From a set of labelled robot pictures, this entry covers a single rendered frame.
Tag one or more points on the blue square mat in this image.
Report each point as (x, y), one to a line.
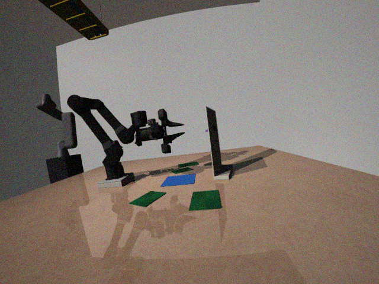
(178, 180)

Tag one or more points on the green square mat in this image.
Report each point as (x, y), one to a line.
(205, 200)

